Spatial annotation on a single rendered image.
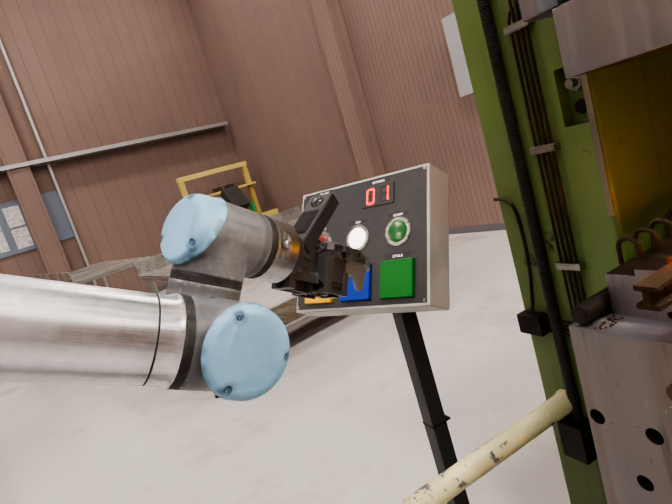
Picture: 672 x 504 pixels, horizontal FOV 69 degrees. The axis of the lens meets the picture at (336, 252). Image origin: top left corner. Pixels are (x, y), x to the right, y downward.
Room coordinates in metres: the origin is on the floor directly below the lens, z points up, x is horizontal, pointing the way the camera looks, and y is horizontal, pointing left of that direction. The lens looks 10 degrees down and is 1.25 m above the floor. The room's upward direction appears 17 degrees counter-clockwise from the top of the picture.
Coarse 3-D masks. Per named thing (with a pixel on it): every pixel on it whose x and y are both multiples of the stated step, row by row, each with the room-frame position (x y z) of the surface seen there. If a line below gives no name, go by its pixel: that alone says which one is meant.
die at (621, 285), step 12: (648, 252) 0.73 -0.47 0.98; (660, 252) 0.72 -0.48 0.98; (624, 264) 0.71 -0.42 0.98; (636, 264) 0.70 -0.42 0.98; (648, 264) 0.66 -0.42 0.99; (660, 264) 0.64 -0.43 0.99; (612, 276) 0.69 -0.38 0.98; (624, 276) 0.67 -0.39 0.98; (636, 276) 0.65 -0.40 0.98; (612, 288) 0.69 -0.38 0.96; (624, 288) 0.67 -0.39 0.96; (612, 300) 0.69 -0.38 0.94; (624, 300) 0.68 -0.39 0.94; (636, 300) 0.66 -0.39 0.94; (624, 312) 0.68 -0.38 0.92; (636, 312) 0.66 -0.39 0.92; (648, 312) 0.65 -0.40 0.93; (660, 312) 0.63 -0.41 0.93
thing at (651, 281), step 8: (656, 272) 0.57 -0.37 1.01; (664, 272) 0.56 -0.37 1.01; (648, 280) 0.55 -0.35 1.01; (656, 280) 0.55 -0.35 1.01; (664, 280) 0.54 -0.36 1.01; (640, 288) 0.54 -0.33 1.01; (648, 288) 0.54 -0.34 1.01; (656, 288) 0.53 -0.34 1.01; (664, 288) 0.55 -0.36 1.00; (648, 296) 0.54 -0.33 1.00; (656, 296) 0.54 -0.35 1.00; (664, 296) 0.55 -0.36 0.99; (640, 304) 0.55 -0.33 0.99; (648, 304) 0.54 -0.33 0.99; (656, 304) 0.54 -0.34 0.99; (664, 304) 0.53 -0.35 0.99
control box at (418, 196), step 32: (320, 192) 1.14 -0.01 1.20; (352, 192) 1.07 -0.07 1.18; (416, 192) 0.95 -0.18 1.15; (352, 224) 1.04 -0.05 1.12; (384, 224) 0.98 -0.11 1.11; (416, 224) 0.93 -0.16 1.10; (448, 224) 0.97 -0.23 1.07; (384, 256) 0.95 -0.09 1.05; (416, 256) 0.90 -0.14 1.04; (448, 256) 0.94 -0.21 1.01; (416, 288) 0.88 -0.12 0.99; (448, 288) 0.91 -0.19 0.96
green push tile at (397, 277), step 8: (384, 264) 0.94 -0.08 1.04; (392, 264) 0.93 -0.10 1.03; (400, 264) 0.91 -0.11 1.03; (408, 264) 0.90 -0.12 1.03; (384, 272) 0.93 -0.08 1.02; (392, 272) 0.92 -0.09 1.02; (400, 272) 0.91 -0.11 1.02; (408, 272) 0.90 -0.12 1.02; (384, 280) 0.93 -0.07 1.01; (392, 280) 0.91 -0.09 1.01; (400, 280) 0.90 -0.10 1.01; (408, 280) 0.89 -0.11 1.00; (384, 288) 0.92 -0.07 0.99; (392, 288) 0.91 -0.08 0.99; (400, 288) 0.90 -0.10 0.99; (408, 288) 0.88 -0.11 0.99; (384, 296) 0.91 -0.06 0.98; (392, 296) 0.90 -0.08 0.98; (400, 296) 0.89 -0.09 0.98; (408, 296) 0.88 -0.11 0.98
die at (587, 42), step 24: (576, 0) 0.66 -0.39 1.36; (600, 0) 0.63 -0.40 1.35; (624, 0) 0.61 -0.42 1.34; (648, 0) 0.59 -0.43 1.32; (576, 24) 0.67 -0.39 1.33; (600, 24) 0.64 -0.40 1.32; (624, 24) 0.61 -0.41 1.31; (648, 24) 0.59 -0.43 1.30; (576, 48) 0.67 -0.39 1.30; (600, 48) 0.64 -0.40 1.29; (624, 48) 0.62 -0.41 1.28; (648, 48) 0.59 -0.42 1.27; (576, 72) 0.68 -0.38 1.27
